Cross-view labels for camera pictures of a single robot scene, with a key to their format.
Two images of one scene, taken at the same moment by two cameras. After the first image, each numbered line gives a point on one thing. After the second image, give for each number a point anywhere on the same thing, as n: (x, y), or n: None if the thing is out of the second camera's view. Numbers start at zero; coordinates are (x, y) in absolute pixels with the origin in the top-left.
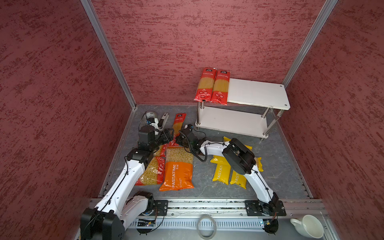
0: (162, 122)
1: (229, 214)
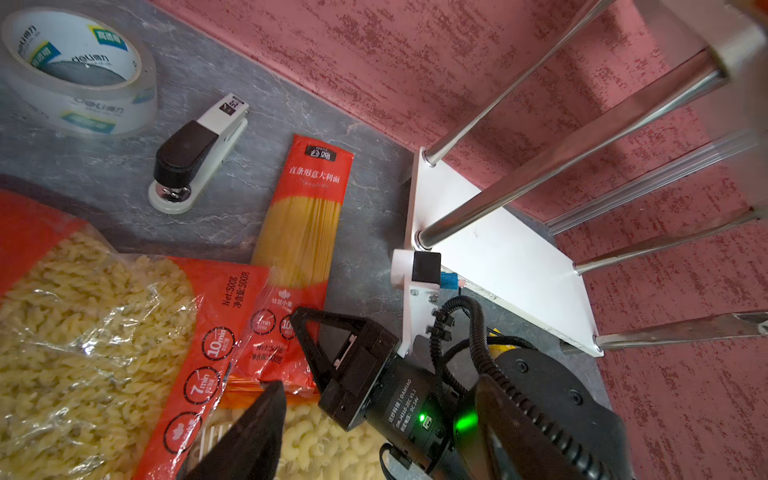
0: (189, 159)
1: None
